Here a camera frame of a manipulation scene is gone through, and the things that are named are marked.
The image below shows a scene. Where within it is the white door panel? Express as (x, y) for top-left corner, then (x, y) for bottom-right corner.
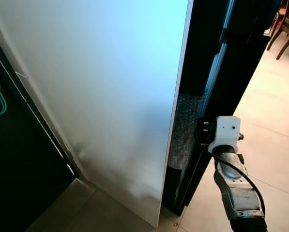
(0, 0), (193, 228)

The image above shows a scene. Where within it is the bubble wrap sheet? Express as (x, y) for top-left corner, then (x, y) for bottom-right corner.
(166, 93), (206, 170)

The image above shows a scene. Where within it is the black fridge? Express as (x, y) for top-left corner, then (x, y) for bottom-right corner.
(161, 0), (283, 217)

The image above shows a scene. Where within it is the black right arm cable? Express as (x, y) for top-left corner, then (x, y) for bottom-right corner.
(197, 121), (266, 216)

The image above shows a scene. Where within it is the black upper freezer door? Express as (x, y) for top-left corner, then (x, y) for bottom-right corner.
(219, 0), (281, 44)

